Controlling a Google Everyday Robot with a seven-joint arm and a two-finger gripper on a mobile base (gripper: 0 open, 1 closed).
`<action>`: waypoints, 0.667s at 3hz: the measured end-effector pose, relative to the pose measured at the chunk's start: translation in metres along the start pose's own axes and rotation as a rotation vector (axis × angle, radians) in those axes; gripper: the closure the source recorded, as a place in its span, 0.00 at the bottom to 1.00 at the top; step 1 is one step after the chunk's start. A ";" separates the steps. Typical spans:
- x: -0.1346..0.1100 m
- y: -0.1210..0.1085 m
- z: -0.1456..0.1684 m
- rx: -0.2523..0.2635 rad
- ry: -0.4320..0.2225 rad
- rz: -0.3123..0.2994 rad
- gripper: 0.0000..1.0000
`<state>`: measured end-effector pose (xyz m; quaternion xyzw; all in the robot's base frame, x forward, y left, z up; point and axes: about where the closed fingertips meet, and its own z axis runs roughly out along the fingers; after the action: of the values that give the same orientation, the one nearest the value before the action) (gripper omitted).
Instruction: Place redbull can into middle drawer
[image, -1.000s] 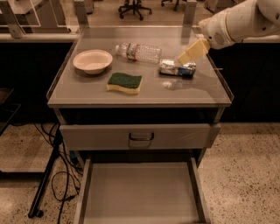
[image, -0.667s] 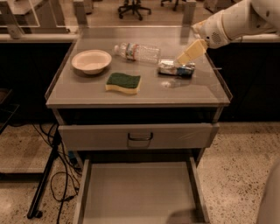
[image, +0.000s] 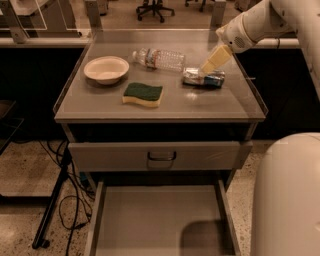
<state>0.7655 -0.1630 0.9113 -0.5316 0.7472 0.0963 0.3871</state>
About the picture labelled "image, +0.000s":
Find grey upper drawer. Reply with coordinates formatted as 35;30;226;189
69;141;252;172

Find silver blue redbull can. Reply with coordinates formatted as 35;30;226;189
182;67;225;88

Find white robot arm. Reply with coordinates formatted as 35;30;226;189
202;0;320;256

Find grey metal drawer cabinet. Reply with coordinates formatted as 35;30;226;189
52;29;269;256

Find black stand leg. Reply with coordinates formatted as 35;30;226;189
32;149;70;249

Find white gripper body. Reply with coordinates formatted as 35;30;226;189
216;12;258;53

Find black office chair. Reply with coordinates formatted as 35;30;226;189
183;0;214;14
136;0;175;23

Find open grey middle drawer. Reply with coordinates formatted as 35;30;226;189
84;179;241;256

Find green yellow sponge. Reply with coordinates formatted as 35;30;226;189
122;83;163;108

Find white paper bowl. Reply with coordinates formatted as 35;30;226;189
84;56;129;85

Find clear plastic water bottle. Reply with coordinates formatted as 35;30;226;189
132;48;186;72

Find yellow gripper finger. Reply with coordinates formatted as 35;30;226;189
200;44;232;74

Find black floor cables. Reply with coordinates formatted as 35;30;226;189
36;139;96;256

